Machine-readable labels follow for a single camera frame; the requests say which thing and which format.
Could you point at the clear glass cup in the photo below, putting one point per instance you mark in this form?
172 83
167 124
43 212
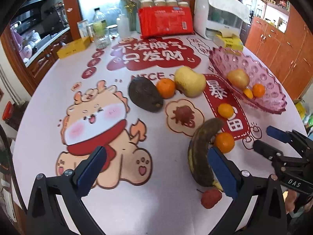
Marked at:
101 38

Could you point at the brown overripe banana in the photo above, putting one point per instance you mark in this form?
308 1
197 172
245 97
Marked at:
198 151

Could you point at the yellow pear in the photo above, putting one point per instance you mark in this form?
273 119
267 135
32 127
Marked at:
190 83

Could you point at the white carton with blue print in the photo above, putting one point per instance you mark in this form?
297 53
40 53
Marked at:
82 28

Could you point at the person's right hand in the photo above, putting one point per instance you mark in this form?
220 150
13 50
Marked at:
290 201

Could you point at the red lychee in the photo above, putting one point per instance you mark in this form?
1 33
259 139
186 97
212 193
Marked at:
210 197

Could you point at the small orange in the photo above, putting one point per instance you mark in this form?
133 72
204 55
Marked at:
248 93
225 110

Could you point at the yellow tissue box right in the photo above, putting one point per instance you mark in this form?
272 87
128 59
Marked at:
228 39

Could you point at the pink glass fruit bowl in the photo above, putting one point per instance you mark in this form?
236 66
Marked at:
225 59

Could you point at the white countertop appliance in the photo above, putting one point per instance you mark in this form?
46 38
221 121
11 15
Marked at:
208 20

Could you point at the white towel on appliance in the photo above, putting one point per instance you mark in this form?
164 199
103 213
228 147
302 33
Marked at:
232 6

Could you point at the clear plastic bottle green label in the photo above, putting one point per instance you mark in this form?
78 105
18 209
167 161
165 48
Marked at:
99 23

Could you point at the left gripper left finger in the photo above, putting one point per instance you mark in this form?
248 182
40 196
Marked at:
44 215

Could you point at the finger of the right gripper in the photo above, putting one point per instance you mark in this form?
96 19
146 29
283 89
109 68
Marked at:
282 136
266 150

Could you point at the orange beside avocado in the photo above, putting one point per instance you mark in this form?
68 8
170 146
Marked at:
166 88

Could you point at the pack of beige jars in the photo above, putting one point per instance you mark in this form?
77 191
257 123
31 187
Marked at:
150 3

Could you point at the printed pink tablecloth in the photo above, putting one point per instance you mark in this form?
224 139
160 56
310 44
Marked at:
146 187

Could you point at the yellow flat box left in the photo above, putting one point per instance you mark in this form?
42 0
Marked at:
74 47

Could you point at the dark avocado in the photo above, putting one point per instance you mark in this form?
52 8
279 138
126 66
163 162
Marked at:
144 94

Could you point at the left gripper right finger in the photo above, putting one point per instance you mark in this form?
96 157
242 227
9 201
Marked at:
257 205

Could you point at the small glass jar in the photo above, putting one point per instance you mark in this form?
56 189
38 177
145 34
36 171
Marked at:
113 31

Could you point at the red apple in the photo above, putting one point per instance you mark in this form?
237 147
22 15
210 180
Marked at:
238 78

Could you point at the white squeeze bottle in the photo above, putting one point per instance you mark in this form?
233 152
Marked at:
115 16

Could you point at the red snack package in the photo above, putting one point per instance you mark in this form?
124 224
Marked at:
160 21

